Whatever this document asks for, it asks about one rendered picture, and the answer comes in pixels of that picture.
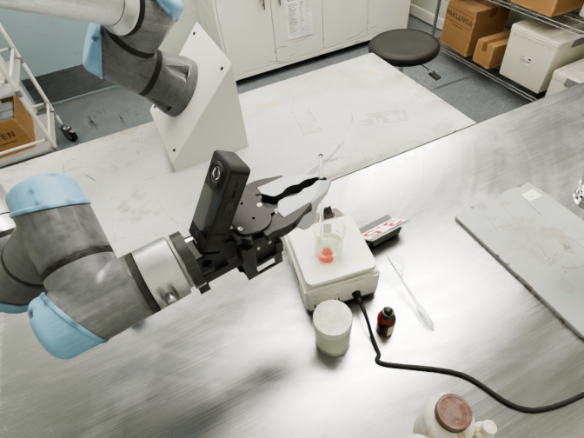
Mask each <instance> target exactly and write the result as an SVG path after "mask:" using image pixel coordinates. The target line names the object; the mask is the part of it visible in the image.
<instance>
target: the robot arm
mask: <svg viewBox="0 0 584 438"><path fill-rule="evenodd" d="M0 9H6V10H16V11H22V12H28V13H33V14H39V15H45V16H50V17H61V18H67V19H72V20H77V21H84V22H89V23H90V25H89V28H88V31H87V35H86V38H85V43H84V47H83V67H84V68H85V69H86V70H87V71H88V72H90V73H92V74H94V75H96V76H99V77H100V78H101V79H105V80H107V81H109V82H111V83H114V84H116V85H118V86H121V87H123V88H125V89H126V90H130V91H132V92H134V93H137V94H138V95H140V96H144V97H145V98H147V99H148V100H149V101H150V102H151V103H153V104H154V105H155V106H156V107H157V108H158V109H159V110H160V111H161V112H162V113H164V114H166V115H168V116H172V117H175V116H179V115H180V114H181V113H182V112H183V111H184V110H185V109H186V107H187V106H188V104H189V102H190V100H191V98H192V96H193V95H194V92H195V89H196V85H197V80H198V66H197V64H196V62H195V61H193V60H192V59H190V58H188V57H186V56H179V55H175V54H170V53H166V52H162V51H160V50H159V47H160V46H161V44H162V42H163V40H164V39H165V37H166V36H167V35H168V34H169V32H170V30H171V29H172V27H173V26H174V24H175V23H176V22H178V18H179V16H180V15H181V14H182V12H183V0H0ZM249 175H250V168H249V166H248V165H247V164H246V163H245V162H244V161H243V160H242V159H241V158H240V157H239V156H238V155H237V154H236V153H235V152H231V151H225V150H215V151H214V153H213V156H212V158H211V161H210V165H209V169H208V172H207V175H206V177H205V181H204V184H203V186H202V191H201V194H200V197H199V200H198V203H197V205H196V210H195V213H194V216H193V219H192V222H191V224H190V227H189V233H190V234H191V236H192V237H193V240H190V241H188V242H186V241H185V240H184V238H183V236H182V234H181V233H180V232H179V231H177V232H175V233H173V234H171V235H169V239H168V240H167V239H166V238H165V237H163V236H162V237H160V238H158V239H156V240H155V241H153V242H150V243H148V244H145V245H143V246H142V247H140V248H138V249H135V250H133V251H131V252H129V253H128V254H126V255H122V256H120V257H118V258H117V257H116V254H115V252H114V250H113V248H112V247H111V245H110V242H109V240H108V238H107V236H106V235H105V233H104V231H103V228H102V226H101V224H100V222H99V221H98V219H97V217H96V214H95V212H94V210H93V209H92V207H91V202H90V200H88V199H87V198H86V196H85V194H84V193H83V191H82V189H81V187H80V186H79V184H78V182H77V181H76V180H75V179H74V178H73V177H71V176H68V175H65V174H60V173H52V174H41V175H38V176H33V177H30V178H27V179H25V180H23V181H21V182H19V183H18V184H16V185H15V186H13V187H12V188H11V189H10V190H9V192H8V193H7V192H6V190H5V189H4V188H3V186H2V184H1V183H0V312H3V313H6V314H20V313H24V312H27V311H28V316H29V318H30V326H31V328H32V330H33V332H34V334H35V336H36V338H37V340H38V341H39V342H40V343H41V345H42V346H43V347H44V348H45V350H46V351H48V352H49V353H50V354H51V355H53V356H55V357H56V358H58V359H64V360H65V359H66V360H69V359H72V358H74V357H76V356H78V355H80V354H82V353H84V352H86V351H88V350H90V349H92V348H94V347H96V346H98V345H100V344H102V343H106V342H108V341H109V340H110V339H111V338H112V337H114V336H116V335H119V334H120V333H122V332H123V331H125V330H127V329H129V328H131V327H133V326H135V325H136V324H138V323H139V322H142V321H143V320H145V319H147V318H149V317H150V316H152V315H154V314H156V313H157V312H159V311H161V310H162V309H165V308H167V307H168V306H170V305H172V304H173V303H175V302H178V301H180V300H181V299H183V298H184V297H186V296H188V295H190V294H192V292H193V289H192V287H194V286H195V288H196V289H199V291H200V293H201V295H202V294H204V293H205V292H207V291H209V290H211V288H210V286H209V282H212V281H214V280H215V279H216V278H218V277H220V276H222V275H224V274H226V273H228V272H230V271H231V270H232V269H235V268H237V269H238V271H239V272H240V273H242V272H243V273H244V274H245V275H246V276H247V278H248V279H249V280H251V279H253V278H255V277H256V276H258V275H260V274H261V273H263V272H265V271H267V270H268V269H271V268H273V267H274V266H275V265H277V264H279V263H280V262H283V259H282V251H283V244H282V239H281V238H280V237H283V236H285V235H287V234H289V233H290V232H291V231H293V230H294V229H295V228H296V226H298V227H299V228H300V229H302V230H305V229H308V228H310V227H311V226H312V225H313V223H314V221H315V216H316V212H317V209H318V205H319V203H320V202H321V201H322V199H323V198H324V197H325V196H326V195H327V193H328V192H329V188H330V185H331V181H330V180H327V177H326V176H323V180H319V176H318V175H292V176H273V177H269V178H264V179H260V180H256V181H253V182H250V183H248V184H247V185H246V183H247V181H248V179H249ZM277 208H278V211H277V212H278V213H275V211H274V209H277ZM273 258H274V260H275V262H274V263H272V264H270V265H269V266H267V267H266V268H264V269H261V270H260V271H258V270H257V267H259V266H261V265H262V264H264V263H265V262H267V261H269V260H271V259H273Z"/></svg>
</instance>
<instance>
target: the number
mask: <svg viewBox="0 0 584 438"><path fill-rule="evenodd" d="M404 221H406V220H402V219H392V220H390V221H388V222H385V223H384V224H382V225H380V226H378V227H376V228H375V229H372V230H370V231H369V232H367V233H365V234H363V235H362V237H366V238H370V239H371V238H373V237H375V236H378V235H379V234H380V233H382V232H384V231H386V230H388V229H391V228H393V227H394V226H395V225H397V224H399V223H401V222H404Z"/></svg>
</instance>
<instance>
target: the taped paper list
mask: <svg viewBox="0 0 584 438"><path fill-rule="evenodd" d="M284 2H285V11H286V21H287V32H288V40H290V39H294V38H297V37H303V36H306V35H309V34H312V33H313V27H312V9H311V0H284Z"/></svg>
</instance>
